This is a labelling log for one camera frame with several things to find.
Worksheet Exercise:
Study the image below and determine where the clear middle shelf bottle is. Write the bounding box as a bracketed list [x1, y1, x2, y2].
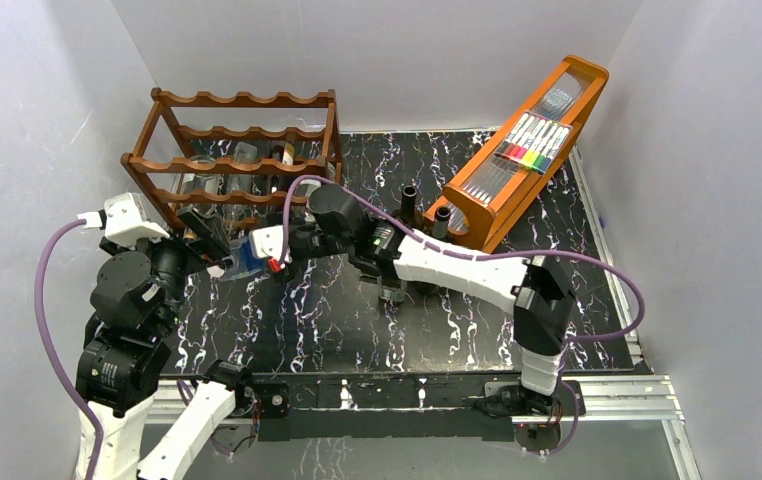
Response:
[227, 142, 258, 193]

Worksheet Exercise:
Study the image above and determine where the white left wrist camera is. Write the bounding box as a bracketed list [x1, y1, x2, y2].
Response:
[77, 192, 169, 248]

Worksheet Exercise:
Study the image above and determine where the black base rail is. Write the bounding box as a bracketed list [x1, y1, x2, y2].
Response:
[231, 373, 587, 446]

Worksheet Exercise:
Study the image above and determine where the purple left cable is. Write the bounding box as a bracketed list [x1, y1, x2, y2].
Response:
[33, 219, 105, 480]

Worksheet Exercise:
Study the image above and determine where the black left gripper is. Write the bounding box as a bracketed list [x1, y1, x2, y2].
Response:
[104, 206, 228, 334]

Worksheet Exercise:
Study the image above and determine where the dark labelled wine bottle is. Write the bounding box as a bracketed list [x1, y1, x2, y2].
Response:
[430, 205, 453, 243]

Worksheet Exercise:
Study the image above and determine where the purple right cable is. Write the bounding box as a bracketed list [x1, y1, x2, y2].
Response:
[280, 174, 647, 344]

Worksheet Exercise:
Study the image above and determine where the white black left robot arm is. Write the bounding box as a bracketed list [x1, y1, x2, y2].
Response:
[75, 204, 258, 479]

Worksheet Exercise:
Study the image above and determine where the dark green wine bottle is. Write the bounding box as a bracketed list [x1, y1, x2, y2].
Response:
[394, 185, 422, 229]

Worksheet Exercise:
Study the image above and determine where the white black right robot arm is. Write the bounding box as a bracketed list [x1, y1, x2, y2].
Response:
[272, 183, 576, 414]

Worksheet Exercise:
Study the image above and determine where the blue bottle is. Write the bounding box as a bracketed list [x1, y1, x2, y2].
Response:
[218, 237, 265, 282]

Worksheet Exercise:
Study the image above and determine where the purple cable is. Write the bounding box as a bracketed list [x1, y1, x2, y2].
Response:
[280, 174, 647, 344]
[33, 219, 105, 480]

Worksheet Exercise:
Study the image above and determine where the brown wooden wine rack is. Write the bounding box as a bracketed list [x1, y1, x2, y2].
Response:
[120, 87, 345, 236]

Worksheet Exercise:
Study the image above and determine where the pack of coloured markers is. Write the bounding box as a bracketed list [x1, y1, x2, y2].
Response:
[493, 111, 573, 174]

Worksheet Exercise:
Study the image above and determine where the clear whisky bottle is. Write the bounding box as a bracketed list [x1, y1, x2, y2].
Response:
[377, 277, 408, 304]

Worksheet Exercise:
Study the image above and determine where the orange wooden display rack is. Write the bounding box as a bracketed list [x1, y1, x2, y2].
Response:
[424, 55, 610, 253]

